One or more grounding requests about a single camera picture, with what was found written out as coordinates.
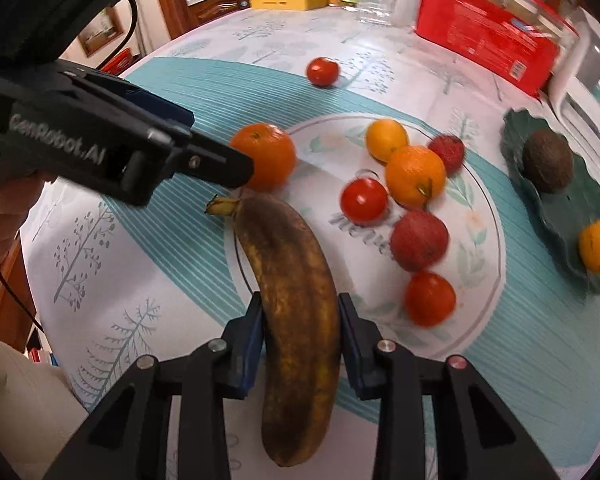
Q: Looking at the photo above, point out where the white sterilizer appliance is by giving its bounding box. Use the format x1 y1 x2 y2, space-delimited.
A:
548 8 600 166

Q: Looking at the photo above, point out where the small yellow kumquat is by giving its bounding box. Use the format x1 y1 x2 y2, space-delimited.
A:
365 118 410 164

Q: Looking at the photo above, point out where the red jar gift box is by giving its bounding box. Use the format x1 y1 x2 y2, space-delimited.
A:
415 0 579 96

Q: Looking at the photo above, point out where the cherry tomato plate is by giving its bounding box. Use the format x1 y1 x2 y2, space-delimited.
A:
404 271 456 328
340 178 389 226

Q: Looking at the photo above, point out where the cherry tomato plate bottom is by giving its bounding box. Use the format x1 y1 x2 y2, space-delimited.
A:
404 271 456 328

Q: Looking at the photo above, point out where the red lychee top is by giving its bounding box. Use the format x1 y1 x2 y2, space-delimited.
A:
427 134 465 176

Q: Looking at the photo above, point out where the yellow box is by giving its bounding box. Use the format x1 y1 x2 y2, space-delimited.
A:
249 0 329 11

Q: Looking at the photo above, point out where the white floral plate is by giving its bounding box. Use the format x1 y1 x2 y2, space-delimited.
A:
276 114 506 360

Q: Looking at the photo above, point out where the dark avocado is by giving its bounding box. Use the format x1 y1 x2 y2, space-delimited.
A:
522 128 574 193

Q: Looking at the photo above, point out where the person left hand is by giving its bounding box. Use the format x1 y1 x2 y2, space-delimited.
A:
0 171 56 259

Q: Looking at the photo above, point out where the white squeeze bottle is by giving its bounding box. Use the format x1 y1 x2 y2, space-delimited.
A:
390 0 416 28

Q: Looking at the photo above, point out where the large yellow orange fruit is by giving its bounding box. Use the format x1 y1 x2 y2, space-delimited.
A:
578 220 600 274

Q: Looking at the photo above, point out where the black cable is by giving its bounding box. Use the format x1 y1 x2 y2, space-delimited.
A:
0 0 141 334

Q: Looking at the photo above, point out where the cherry tomato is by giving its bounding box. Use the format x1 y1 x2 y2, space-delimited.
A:
306 56 340 88

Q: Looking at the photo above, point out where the brown overripe banana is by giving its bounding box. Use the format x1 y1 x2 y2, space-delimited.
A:
206 194 341 467

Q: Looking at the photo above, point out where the orange mandarin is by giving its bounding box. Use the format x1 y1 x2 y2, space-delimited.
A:
385 145 446 209
230 122 297 192

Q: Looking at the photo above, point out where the red lychee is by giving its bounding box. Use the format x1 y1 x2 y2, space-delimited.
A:
389 210 450 272
427 134 465 176

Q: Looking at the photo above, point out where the clear drinking glass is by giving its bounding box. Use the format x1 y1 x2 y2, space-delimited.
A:
355 0 391 26

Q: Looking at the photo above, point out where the tree pattern tablecloth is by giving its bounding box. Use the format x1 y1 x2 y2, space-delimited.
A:
22 8 600 479

